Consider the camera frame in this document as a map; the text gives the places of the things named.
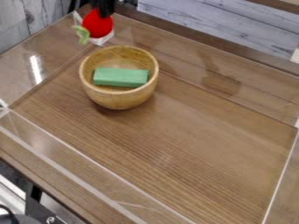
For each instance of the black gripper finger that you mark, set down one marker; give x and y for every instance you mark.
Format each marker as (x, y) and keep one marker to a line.
(104, 6)

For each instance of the red plush strawberry toy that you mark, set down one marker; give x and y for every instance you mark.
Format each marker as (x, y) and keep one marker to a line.
(96, 25)

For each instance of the wooden bowl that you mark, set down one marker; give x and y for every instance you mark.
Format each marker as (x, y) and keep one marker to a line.
(119, 56)

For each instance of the green rectangular block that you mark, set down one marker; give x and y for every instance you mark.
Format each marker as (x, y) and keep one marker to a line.
(120, 77)

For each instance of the clear acrylic tray wall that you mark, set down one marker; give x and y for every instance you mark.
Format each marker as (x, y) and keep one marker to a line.
(88, 188)

